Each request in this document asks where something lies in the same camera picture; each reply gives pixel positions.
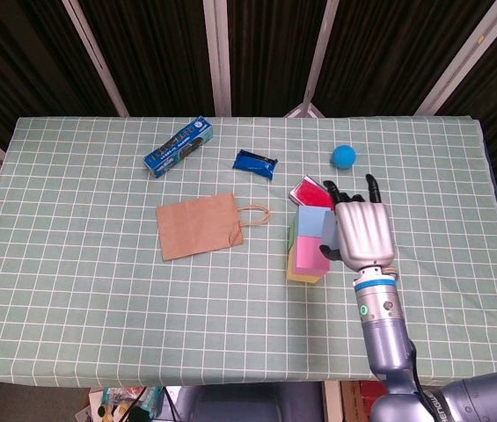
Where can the yellow foam cube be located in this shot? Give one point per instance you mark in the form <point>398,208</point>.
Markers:
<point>303,277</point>

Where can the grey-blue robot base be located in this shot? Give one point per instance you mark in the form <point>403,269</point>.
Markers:
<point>248,404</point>

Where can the light blue foam cube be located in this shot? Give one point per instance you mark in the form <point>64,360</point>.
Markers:
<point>329,228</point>
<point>312,222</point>

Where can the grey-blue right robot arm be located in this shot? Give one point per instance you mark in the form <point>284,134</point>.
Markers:
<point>384,334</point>

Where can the blue snack packet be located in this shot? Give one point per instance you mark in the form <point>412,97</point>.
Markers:
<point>252,163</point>

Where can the colourful printed package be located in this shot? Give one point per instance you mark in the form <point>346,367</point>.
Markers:
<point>114,397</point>

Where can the pink foam cube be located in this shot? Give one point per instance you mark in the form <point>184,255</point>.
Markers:
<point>307,252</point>

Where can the brown paper bag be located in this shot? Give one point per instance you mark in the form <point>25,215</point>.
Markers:
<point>195,228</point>

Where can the green foam cube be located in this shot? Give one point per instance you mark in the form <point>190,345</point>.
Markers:
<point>293,235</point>

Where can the green checked tablecloth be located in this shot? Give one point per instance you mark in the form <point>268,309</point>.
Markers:
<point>98,285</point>

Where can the white table leg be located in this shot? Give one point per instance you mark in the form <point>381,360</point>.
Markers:
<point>331,402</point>

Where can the blue ball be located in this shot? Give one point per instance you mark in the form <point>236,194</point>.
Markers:
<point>343,157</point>

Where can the brown cardboard box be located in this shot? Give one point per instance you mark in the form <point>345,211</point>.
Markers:
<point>351,400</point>

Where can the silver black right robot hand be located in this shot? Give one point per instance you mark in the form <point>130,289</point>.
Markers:
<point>364,233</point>

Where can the red box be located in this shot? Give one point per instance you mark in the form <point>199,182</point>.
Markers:
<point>369,389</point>

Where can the red rectangular tin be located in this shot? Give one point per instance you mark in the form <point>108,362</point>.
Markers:
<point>312,192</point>

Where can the blue cookie box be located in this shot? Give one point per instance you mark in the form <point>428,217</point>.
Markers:
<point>177,147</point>

